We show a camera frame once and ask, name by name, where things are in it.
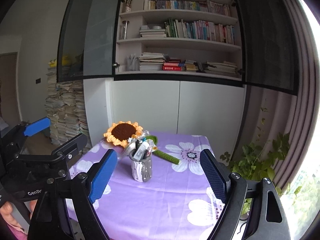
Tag right pile of papers on shelf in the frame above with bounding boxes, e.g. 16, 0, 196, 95
202, 61, 240, 77

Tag grey white pen holder cup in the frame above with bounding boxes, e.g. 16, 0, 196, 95
129, 153, 152, 183

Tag left hand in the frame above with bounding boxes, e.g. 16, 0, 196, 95
1, 202, 30, 239

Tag black marker pen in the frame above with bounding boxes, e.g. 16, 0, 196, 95
133, 139, 140, 155

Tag pink grey curtain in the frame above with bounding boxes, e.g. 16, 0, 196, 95
237, 0, 319, 188

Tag purple floral tablecloth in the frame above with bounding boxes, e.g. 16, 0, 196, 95
65, 130, 247, 240

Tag crochet sunflower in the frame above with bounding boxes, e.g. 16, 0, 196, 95
103, 121, 180, 165

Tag white correction tape pen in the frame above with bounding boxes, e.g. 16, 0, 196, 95
133, 141, 150, 161

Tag red books on shelf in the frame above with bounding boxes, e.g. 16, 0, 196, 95
162, 60, 185, 72

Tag red clear gel pen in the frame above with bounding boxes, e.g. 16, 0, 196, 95
146, 144, 153, 157

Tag potted green plant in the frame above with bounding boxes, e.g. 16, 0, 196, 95
220, 107, 292, 215

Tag stack of books on floor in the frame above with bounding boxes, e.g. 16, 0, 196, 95
44, 64, 92, 154

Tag white bookshelf cabinet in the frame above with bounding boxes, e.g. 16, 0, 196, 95
84, 0, 246, 155

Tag stack of magazines on shelf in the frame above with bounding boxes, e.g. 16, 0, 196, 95
139, 53, 167, 71

